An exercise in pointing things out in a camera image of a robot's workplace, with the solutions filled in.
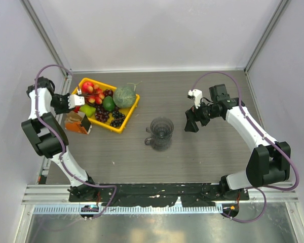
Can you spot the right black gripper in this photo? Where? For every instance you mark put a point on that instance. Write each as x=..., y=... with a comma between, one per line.
x=191, y=114

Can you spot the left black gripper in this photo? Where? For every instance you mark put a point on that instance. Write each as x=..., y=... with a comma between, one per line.
x=66, y=110

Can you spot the clear glass coffee server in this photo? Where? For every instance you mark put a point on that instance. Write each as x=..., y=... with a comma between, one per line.
x=158, y=144

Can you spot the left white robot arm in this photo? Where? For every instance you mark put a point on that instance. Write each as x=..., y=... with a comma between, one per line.
x=48, y=138

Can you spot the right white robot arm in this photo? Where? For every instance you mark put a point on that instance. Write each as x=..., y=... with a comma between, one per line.
x=268, y=161

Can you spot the orange coffee filter box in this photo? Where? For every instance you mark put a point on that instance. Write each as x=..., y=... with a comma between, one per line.
x=78, y=122

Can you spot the red apple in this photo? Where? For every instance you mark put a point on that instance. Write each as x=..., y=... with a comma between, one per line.
x=87, y=88
x=76, y=109

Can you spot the green pear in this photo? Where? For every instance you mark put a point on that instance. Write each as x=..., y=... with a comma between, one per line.
x=88, y=110

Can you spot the red cherry bunch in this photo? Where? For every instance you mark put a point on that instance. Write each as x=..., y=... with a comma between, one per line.
x=96, y=97

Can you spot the dark red grape bunch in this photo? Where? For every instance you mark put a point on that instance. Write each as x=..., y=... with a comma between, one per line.
x=102, y=115

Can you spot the yellow plastic fruit tray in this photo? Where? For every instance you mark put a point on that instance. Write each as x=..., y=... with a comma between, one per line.
x=126, y=111

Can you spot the black grape bunch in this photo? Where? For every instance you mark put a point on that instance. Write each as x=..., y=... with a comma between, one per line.
x=118, y=118

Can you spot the green netted melon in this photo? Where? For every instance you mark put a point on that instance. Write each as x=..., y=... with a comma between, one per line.
x=125, y=96

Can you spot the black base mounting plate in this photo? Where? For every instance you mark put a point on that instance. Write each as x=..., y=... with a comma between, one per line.
x=155, y=195

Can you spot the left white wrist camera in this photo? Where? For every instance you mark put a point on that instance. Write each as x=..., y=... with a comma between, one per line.
x=76, y=99

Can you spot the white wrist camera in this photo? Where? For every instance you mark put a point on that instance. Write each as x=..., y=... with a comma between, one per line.
x=195, y=95
x=76, y=99

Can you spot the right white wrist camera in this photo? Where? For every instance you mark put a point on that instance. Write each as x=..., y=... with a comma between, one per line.
x=195, y=95

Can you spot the aluminium frame rail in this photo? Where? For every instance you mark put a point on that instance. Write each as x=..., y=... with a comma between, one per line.
x=53, y=194

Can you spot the white slotted cable duct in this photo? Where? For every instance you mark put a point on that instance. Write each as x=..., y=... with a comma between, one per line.
x=137, y=210

